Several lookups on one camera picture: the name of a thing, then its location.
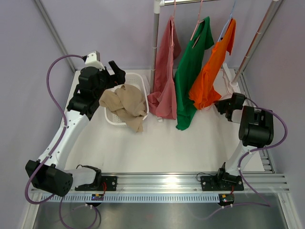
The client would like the beige t shirt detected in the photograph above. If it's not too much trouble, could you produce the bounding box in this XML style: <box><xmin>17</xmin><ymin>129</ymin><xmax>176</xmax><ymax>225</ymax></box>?
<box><xmin>99</xmin><ymin>84</ymin><xmax>147</xmax><ymax>132</ymax></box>

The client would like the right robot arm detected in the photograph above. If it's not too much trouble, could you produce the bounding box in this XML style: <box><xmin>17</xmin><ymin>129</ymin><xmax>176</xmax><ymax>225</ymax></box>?
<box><xmin>212</xmin><ymin>93</ymin><xmax>274</xmax><ymax>190</ymax></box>

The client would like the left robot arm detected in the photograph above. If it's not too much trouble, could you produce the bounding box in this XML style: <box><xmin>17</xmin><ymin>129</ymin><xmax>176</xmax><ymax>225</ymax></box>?
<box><xmin>25</xmin><ymin>61</ymin><xmax>125</xmax><ymax>197</ymax></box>

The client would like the orange t shirt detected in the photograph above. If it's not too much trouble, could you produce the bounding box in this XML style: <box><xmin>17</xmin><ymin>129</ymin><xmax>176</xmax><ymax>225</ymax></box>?
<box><xmin>189</xmin><ymin>19</ymin><xmax>236</xmax><ymax>110</ymax></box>

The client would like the pink t shirt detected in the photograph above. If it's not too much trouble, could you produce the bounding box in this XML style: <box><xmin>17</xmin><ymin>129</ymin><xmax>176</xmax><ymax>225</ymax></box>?
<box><xmin>148</xmin><ymin>17</ymin><xmax>181</xmax><ymax>120</ymax></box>

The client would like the green t shirt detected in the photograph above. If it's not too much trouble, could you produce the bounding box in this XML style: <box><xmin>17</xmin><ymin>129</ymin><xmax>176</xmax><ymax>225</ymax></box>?
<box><xmin>174</xmin><ymin>16</ymin><xmax>214</xmax><ymax>131</ymax></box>

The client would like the pink hanger of green shirt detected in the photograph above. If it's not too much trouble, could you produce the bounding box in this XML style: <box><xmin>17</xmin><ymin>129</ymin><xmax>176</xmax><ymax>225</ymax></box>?
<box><xmin>190</xmin><ymin>0</ymin><xmax>204</xmax><ymax>48</ymax></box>

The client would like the white perforated plastic basket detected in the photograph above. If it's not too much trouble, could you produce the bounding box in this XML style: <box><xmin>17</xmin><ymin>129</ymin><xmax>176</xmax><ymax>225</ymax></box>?
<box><xmin>102</xmin><ymin>72</ymin><xmax>150</xmax><ymax>132</ymax></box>

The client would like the metal clothes rack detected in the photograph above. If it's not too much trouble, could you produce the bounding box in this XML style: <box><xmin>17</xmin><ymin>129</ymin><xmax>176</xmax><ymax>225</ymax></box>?
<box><xmin>150</xmin><ymin>0</ymin><xmax>284</xmax><ymax>92</ymax></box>

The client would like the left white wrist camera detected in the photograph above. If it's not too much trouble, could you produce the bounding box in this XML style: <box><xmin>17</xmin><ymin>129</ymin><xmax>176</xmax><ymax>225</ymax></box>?
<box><xmin>85</xmin><ymin>51</ymin><xmax>105</xmax><ymax>71</ymax></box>

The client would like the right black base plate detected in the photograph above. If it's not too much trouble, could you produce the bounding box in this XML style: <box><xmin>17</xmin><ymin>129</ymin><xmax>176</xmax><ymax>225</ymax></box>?
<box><xmin>200</xmin><ymin>175</ymin><xmax>244</xmax><ymax>191</ymax></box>

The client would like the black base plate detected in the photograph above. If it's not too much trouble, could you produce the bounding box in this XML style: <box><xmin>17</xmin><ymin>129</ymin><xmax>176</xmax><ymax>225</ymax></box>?
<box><xmin>200</xmin><ymin>175</ymin><xmax>244</xmax><ymax>191</ymax></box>
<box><xmin>75</xmin><ymin>175</ymin><xmax>118</xmax><ymax>191</ymax></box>

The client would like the aluminium mounting rail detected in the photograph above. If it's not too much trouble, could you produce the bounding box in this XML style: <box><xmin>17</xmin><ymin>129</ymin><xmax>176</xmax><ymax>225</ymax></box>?
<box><xmin>70</xmin><ymin>173</ymin><xmax>289</xmax><ymax>193</ymax></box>

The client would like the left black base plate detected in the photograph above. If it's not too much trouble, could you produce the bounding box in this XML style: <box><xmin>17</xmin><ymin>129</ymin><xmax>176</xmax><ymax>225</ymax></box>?
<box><xmin>75</xmin><ymin>175</ymin><xmax>118</xmax><ymax>191</ymax></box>

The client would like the white slotted cable duct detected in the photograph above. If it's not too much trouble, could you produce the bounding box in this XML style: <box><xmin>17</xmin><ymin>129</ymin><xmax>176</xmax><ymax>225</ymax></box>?
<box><xmin>49</xmin><ymin>193</ymin><xmax>220</xmax><ymax>203</ymax></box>

